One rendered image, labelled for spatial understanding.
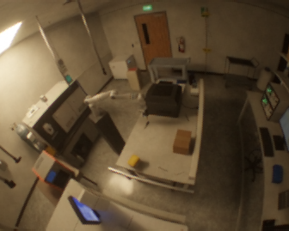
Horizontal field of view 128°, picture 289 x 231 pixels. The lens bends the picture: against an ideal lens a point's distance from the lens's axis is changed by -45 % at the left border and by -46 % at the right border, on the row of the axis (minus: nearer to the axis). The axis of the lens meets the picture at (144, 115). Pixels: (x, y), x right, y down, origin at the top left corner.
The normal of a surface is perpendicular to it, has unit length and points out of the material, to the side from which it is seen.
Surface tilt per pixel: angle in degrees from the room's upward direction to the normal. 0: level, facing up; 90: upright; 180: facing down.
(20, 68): 90
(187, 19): 90
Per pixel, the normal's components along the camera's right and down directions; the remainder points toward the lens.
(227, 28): -0.34, 0.72
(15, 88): 0.92, 0.11
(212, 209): -0.20, -0.69
